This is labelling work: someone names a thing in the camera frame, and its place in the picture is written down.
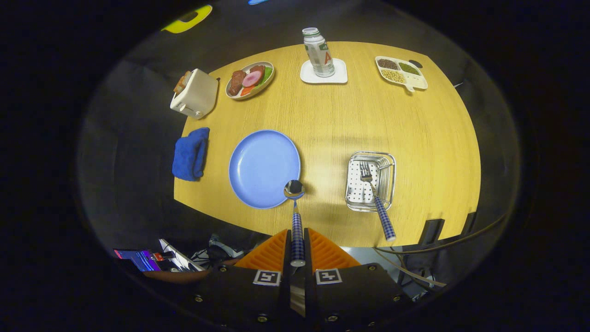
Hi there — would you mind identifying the checked handle fork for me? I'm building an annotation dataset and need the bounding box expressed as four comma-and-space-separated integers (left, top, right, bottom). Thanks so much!
360, 161, 397, 242

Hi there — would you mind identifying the phone with lit screen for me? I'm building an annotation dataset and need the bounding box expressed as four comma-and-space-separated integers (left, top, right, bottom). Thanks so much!
113, 249, 163, 273

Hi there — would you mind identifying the blue round plate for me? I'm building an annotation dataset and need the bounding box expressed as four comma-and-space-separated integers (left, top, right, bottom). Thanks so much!
229, 130, 301, 209

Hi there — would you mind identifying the tangle of cables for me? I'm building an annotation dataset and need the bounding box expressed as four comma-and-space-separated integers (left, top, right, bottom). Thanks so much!
190, 233, 246, 267

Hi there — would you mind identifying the brown meat slice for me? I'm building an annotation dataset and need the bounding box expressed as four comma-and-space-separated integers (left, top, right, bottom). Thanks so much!
229, 70, 247, 96

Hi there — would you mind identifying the checked handle spoon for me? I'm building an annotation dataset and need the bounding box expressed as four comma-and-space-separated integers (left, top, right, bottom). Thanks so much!
283, 180, 306, 267

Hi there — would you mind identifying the white toaster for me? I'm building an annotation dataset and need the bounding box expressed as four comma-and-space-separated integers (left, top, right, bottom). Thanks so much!
170, 68, 219, 120

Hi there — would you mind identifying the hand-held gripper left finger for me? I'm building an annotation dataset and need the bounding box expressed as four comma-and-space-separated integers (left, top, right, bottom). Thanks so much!
194, 229, 292, 332

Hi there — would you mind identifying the white angled panel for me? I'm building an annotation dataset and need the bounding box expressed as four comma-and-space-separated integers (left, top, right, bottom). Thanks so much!
159, 238, 204, 272

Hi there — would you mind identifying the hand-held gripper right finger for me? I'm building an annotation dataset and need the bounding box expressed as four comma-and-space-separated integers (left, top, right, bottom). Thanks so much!
304, 228, 411, 332

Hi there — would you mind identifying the black table clamp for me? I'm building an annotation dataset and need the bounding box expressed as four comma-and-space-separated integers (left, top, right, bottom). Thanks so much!
462, 212, 478, 237
417, 219, 445, 246

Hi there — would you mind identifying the toast slice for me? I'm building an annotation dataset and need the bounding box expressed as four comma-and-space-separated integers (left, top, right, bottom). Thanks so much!
173, 71, 192, 95

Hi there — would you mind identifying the blue folded cloth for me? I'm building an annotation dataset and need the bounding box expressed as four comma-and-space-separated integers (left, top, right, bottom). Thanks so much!
172, 127, 210, 181

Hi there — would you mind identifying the white square coaster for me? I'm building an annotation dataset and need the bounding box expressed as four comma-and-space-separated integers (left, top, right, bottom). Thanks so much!
300, 58, 348, 84

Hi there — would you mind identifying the long dark cable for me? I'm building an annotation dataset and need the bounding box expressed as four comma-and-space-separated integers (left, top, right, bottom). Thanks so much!
373, 210, 510, 255

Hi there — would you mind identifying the white divided tray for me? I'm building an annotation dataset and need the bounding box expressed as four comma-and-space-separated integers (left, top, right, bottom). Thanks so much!
375, 56, 428, 92

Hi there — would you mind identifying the metal wire basket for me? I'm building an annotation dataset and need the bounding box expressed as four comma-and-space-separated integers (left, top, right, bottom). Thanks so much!
345, 151, 396, 213

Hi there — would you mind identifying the oval food plate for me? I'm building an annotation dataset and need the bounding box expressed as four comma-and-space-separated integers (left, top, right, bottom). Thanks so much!
225, 61, 275, 100

